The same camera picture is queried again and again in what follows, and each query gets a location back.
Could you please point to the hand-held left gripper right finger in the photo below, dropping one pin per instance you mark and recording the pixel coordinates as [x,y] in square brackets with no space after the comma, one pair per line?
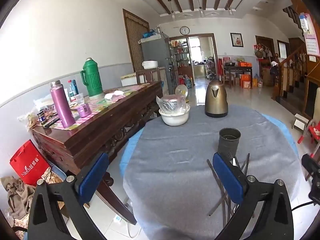
[227,180]

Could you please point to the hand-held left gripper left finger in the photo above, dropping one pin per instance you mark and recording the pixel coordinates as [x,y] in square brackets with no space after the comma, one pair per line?
[92,177]

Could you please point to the pile of dark chopsticks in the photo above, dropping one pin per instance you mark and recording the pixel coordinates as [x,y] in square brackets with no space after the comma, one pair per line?
[217,206]

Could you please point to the dark metal utensil holder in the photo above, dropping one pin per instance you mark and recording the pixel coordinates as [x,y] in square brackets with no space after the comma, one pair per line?
[228,145]

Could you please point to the red child chair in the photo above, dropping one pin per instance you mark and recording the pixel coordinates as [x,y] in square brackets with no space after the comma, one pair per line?
[315,131]

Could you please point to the carved wooden sideboard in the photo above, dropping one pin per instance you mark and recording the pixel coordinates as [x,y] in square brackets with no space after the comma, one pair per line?
[100,130]

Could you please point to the white step stool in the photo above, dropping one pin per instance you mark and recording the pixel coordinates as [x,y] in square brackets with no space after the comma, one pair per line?
[300,122]

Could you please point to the blue table cover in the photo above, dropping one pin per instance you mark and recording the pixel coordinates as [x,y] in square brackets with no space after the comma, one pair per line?
[280,127]

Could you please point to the round table with grey cloth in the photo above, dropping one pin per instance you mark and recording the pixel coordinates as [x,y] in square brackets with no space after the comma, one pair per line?
[175,167]

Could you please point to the red paper bag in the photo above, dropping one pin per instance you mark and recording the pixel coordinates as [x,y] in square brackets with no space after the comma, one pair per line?
[27,162]

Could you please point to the purple cup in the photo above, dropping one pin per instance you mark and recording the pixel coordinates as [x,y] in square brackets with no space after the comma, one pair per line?
[83,110]

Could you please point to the patterned sideboard cover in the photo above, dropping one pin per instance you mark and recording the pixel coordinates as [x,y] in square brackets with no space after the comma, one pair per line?
[100,102]

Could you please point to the beige cloth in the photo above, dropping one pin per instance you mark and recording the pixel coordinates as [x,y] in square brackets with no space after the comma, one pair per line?
[17,195]

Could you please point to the bronze electric kettle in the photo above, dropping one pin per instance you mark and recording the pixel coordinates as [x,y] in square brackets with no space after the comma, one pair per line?
[216,102]

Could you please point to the purple vacuum flask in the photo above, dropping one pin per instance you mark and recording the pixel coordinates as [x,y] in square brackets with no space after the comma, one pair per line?
[62,105]

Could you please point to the clear plastic cup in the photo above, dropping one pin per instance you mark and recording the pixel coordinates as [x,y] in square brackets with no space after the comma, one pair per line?
[79,99]

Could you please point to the white bowl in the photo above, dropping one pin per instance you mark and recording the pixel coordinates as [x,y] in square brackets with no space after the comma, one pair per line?
[173,120]

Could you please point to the white crumpled tissue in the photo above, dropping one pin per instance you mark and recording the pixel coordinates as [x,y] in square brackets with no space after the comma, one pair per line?
[112,95]

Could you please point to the red-capped water bottle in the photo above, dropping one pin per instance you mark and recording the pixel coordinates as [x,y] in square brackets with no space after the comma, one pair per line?
[70,90]

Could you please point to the blue flask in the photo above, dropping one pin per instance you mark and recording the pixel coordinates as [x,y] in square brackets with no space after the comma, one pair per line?
[76,87]

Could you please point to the wooden staircase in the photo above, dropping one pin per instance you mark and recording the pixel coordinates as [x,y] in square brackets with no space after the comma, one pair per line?
[295,80]

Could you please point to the plastic-wrapped metal bowl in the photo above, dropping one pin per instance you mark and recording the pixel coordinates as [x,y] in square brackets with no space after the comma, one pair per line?
[172,102]

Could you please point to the green thermos jug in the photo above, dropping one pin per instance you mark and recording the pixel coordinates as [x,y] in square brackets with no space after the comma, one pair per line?
[92,80]

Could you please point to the upright orange box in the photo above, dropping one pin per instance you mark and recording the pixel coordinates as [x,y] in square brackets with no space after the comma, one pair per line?
[245,81]

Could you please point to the small white fan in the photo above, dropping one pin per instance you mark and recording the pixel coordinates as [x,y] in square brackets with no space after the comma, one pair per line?
[181,90]

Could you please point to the white chest freezer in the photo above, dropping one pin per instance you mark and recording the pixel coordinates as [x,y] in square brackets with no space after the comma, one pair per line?
[127,80]

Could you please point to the blue water jug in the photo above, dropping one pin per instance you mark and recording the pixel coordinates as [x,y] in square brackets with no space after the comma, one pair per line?
[188,82]

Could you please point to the dark wooden side table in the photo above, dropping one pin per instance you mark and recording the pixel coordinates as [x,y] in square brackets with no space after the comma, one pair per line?
[237,68]

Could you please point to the dark wooden chair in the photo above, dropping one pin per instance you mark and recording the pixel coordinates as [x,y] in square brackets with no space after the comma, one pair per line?
[150,76]

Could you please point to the flat orange box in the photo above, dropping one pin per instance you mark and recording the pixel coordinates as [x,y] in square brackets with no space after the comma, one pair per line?
[244,64]

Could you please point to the grey refrigerator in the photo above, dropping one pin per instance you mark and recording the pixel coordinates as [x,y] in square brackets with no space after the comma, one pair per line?
[155,50]

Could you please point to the glass pendant lamp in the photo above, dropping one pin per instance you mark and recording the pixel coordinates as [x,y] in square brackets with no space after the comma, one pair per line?
[201,11]
[172,15]
[230,10]

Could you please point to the wall calendar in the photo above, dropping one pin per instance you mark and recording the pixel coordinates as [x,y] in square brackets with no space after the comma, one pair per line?
[312,40]

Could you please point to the framed wall picture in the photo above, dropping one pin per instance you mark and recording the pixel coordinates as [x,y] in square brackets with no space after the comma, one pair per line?
[236,40]

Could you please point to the round wall clock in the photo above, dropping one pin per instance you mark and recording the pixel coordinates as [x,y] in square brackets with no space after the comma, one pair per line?
[185,30]

